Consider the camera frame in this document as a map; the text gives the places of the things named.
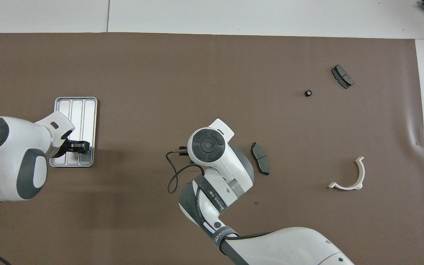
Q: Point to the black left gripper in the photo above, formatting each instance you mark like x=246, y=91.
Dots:
x=67, y=144

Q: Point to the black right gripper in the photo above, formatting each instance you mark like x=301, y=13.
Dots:
x=184, y=150

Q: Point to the small black bearing gear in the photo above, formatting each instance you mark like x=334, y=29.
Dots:
x=308, y=93

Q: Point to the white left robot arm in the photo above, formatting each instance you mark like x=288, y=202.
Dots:
x=13, y=158

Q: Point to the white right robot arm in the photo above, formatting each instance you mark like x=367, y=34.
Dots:
x=289, y=246

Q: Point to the silver metal tray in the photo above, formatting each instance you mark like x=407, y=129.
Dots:
x=83, y=110

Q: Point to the narrow dark grey brake pad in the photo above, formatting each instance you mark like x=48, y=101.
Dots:
x=260, y=158

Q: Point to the brown table mat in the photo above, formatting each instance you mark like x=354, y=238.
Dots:
x=197, y=73

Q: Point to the wide dark grey brake pad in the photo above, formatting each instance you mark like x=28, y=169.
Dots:
x=342, y=76

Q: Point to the white curved plastic bracket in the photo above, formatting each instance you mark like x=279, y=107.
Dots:
x=361, y=173

